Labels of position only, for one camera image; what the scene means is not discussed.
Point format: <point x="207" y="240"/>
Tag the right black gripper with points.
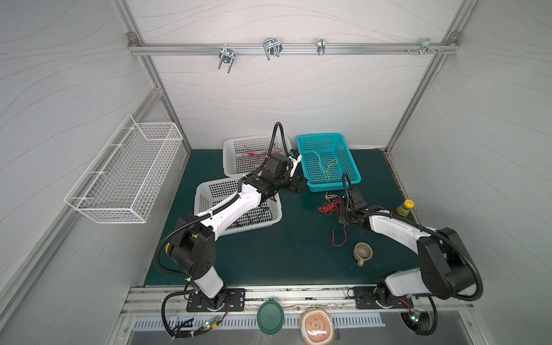
<point x="344" y="216"/>

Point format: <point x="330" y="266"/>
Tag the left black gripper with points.
<point x="297" y="183"/>

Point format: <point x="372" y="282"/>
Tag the white plastic basket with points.
<point x="211" y="193"/>
<point x="231" y="167"/>

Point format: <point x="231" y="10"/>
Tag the red alligator clip lead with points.
<point x="255" y="157"/>

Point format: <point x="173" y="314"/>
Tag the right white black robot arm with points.
<point x="445" y="268"/>

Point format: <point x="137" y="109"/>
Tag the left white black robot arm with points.
<point x="189" y="251"/>

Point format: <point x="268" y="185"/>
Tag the teal plastic basket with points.
<point x="325" y="157"/>

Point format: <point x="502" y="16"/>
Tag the beige ceramic mug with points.
<point x="362" y="253"/>

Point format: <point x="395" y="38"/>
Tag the brown sauce bottle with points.
<point x="405" y="208"/>

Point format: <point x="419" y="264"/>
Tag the pink lidded food container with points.
<point x="316" y="327"/>

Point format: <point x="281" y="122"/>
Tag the green round lid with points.
<point x="270" y="317"/>

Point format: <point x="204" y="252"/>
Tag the middle metal u-bolt clamp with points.
<point x="272" y="47"/>

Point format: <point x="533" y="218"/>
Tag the metal u-bolt clamp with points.
<point x="272" y="47"/>
<point x="226" y="57"/>

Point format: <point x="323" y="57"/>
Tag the small metal hook clamp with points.
<point x="321" y="47"/>

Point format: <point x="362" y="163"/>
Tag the left metal u-bolt clamp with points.
<point x="226" y="57"/>

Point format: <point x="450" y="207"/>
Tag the loose wiring harness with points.
<point x="189" y="328"/>

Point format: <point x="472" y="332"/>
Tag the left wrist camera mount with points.
<point x="295" y="158"/>

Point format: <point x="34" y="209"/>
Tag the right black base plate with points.
<point x="366" y="297"/>

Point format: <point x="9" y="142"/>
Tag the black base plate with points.
<point x="366" y="297"/>
<point x="228" y="299"/>

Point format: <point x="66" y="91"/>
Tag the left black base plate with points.
<point x="228" y="299"/>

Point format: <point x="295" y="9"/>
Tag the white wire wall basket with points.
<point x="121" y="184"/>

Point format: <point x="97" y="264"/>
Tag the right metal bracket clamp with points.
<point x="425" y="48"/>

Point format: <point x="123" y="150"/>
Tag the aluminium cross rail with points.
<point x="288" y="49"/>

